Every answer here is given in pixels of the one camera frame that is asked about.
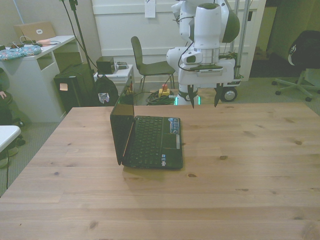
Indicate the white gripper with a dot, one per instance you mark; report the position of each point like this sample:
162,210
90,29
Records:
207,81

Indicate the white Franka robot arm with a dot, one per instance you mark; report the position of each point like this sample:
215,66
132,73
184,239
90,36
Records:
207,25

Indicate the black laptop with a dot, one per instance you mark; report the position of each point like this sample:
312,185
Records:
150,140

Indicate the bystander hand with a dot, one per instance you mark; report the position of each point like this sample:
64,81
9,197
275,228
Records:
3,95

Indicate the white wheeled robot cart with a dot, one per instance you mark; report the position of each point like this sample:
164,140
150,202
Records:
231,96

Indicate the yellow emergency stop button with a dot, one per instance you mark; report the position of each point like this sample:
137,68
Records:
163,92

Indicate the brown box in doorway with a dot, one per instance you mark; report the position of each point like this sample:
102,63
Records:
261,53

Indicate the dark wooden chair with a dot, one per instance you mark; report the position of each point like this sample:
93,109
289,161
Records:
137,55

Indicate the white side table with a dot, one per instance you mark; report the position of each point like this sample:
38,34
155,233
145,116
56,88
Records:
125,75

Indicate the small grey device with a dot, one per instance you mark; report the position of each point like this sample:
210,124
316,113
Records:
121,65

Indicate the grey swivel office chair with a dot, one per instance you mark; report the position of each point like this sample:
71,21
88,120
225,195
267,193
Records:
297,86

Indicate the black backpack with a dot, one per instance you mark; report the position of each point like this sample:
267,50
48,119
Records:
107,86

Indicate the white paper sheet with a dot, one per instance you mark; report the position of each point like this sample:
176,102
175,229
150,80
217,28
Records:
150,8

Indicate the small black box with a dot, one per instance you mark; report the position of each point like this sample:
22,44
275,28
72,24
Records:
105,65

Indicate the black garment with white print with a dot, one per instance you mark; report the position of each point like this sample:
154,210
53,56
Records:
305,50

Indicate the black computer tower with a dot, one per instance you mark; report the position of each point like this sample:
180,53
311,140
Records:
71,102

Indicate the pale sticky note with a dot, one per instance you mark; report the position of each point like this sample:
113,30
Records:
63,86

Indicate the pink object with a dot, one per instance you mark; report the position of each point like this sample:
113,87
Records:
44,41

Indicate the white desk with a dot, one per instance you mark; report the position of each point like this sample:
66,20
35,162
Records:
27,82

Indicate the cardboard box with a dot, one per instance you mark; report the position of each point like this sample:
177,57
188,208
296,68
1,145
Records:
30,30

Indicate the patterned teal cushion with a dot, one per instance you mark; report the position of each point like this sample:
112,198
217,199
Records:
17,53

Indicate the bystander dark trousers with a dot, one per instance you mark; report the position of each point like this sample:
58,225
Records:
5,107

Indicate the white rounded table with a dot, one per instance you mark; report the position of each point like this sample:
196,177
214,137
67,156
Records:
7,135

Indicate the light sneaker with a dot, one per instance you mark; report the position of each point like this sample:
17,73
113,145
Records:
8,156

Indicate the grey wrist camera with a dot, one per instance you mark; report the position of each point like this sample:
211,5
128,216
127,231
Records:
210,72

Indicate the aluminium frame post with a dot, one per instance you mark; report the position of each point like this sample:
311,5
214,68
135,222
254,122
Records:
243,30
232,47

